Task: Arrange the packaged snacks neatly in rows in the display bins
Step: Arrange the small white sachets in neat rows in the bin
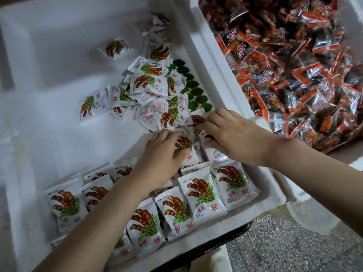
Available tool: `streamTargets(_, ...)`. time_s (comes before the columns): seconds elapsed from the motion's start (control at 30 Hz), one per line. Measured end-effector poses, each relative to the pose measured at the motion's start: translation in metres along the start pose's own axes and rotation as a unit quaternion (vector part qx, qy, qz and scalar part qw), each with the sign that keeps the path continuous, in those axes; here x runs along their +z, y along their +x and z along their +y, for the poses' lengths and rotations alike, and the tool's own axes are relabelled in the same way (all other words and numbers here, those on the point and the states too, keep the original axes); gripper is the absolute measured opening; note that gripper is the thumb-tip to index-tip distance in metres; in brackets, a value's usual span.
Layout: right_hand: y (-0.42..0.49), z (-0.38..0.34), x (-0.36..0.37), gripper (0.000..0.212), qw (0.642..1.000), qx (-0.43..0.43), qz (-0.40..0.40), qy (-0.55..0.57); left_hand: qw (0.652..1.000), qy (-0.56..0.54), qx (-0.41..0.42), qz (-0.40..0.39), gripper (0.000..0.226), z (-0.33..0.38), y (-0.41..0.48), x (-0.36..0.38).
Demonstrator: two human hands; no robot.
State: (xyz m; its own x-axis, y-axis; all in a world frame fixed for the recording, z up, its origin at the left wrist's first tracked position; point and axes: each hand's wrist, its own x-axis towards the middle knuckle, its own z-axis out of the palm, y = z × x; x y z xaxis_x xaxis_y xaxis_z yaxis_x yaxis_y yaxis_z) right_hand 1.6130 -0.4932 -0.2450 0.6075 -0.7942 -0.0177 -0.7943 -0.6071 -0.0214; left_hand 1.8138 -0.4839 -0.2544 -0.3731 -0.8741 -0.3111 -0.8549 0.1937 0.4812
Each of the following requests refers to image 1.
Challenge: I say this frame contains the green leaf-pattern sheet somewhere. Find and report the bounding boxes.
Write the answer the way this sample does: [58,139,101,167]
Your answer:
[166,58,214,114]

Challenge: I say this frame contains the pile of dark red packets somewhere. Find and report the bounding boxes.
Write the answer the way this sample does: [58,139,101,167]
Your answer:
[199,0,363,153]

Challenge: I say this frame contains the person's right hand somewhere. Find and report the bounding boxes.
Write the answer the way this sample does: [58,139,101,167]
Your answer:
[195,107,282,169]

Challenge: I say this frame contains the person's left hand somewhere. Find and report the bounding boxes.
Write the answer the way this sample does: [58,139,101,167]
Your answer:
[132,130,192,192]

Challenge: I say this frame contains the white foam box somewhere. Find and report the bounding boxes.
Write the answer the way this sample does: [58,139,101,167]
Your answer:
[0,0,288,272]
[172,0,363,203]

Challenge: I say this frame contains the person's right forearm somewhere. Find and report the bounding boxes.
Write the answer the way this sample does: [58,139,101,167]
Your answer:
[265,136,363,238]

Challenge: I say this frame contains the person's beige trousers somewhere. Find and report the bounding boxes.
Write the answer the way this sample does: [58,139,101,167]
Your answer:
[173,244,233,272]

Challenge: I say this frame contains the clear round plastic tub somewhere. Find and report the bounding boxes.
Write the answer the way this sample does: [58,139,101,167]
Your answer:
[285,192,342,236]

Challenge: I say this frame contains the pile of white printed packets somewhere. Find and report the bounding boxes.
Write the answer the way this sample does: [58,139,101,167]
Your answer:
[45,11,262,268]

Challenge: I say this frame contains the person's left forearm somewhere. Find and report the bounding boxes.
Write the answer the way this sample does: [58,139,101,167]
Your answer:
[34,175,162,272]

